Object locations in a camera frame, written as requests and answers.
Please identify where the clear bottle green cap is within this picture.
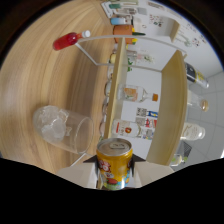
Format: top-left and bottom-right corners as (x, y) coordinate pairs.
(169, 153), (188, 167)

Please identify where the yellow cartoon drink can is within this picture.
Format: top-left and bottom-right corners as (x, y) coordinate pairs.
(96, 137), (134, 191)

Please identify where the red liquid bottle white cap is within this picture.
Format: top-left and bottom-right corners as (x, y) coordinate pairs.
(53, 30), (91, 51)

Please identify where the clear vodka bottle red label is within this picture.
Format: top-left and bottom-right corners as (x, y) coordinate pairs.
(111, 119), (154, 139)

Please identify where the white and blue cup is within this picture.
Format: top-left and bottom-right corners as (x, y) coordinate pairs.
(110, 17), (128, 26)

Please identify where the clear glass with ice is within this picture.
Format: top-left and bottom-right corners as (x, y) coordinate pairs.
(32, 105), (95, 155)

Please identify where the tall glass bottle cork lid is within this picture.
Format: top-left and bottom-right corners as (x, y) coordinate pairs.
(187, 93), (210, 113)

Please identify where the black and yellow can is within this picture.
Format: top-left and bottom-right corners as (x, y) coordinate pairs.
(184, 63), (210, 89)

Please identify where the red wall poster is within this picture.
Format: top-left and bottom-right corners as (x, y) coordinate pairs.
(143, 117), (158, 129)

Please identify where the blue wall poster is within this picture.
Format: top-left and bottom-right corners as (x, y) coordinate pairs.
(135, 107), (159, 119)

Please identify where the white frame wooden shelf rack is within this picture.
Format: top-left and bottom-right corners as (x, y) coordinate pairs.
(74, 33), (189, 167)

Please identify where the wooden wall shelf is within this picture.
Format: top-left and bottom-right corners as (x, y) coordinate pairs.
(159, 16), (181, 43)

